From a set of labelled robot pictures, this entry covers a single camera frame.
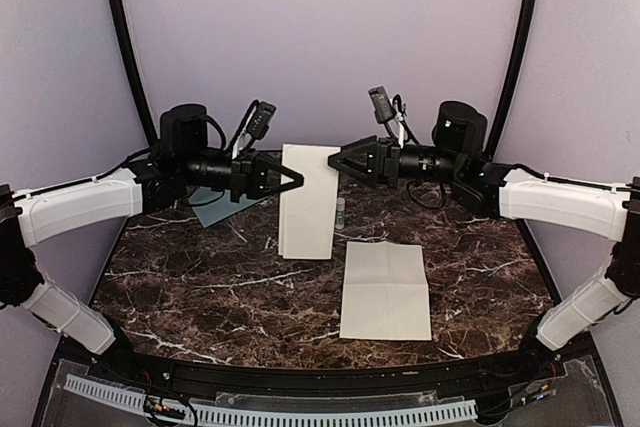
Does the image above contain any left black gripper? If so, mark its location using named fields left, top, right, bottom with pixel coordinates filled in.
left=179, top=146, right=304, bottom=202

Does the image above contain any white green glue stick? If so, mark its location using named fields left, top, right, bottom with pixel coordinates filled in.
left=335, top=197, right=346, bottom=230

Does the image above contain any white slotted cable duct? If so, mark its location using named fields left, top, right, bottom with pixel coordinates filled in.
left=64, top=374, right=477, bottom=427

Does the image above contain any teal paper envelope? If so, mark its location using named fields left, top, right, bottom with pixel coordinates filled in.
left=188, top=188, right=256, bottom=228

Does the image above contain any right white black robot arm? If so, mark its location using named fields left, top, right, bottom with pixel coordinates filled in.
left=328, top=101, right=639, bottom=381

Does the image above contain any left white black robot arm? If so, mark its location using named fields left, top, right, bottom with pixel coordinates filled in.
left=1, top=100, right=304, bottom=383

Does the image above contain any wrist black camera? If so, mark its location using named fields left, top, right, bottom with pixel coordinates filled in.
left=368, top=86, right=396, bottom=124
left=246, top=102, right=277, bottom=140

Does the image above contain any black front rail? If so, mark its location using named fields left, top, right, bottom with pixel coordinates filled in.
left=89, top=352, right=553, bottom=398

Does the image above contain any beige ornate letter paper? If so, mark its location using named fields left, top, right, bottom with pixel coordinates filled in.
left=278, top=144, right=340, bottom=260

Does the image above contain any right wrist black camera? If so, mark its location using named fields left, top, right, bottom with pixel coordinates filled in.
left=368, top=86, right=396, bottom=124

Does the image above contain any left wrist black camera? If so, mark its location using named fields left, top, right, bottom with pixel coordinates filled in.
left=246, top=102, right=277, bottom=140

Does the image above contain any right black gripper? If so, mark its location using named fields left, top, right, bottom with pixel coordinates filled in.
left=328, top=135, right=464, bottom=190

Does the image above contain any grey creased paper sheet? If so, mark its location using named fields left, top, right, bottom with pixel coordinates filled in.
left=339, top=241, right=432, bottom=341

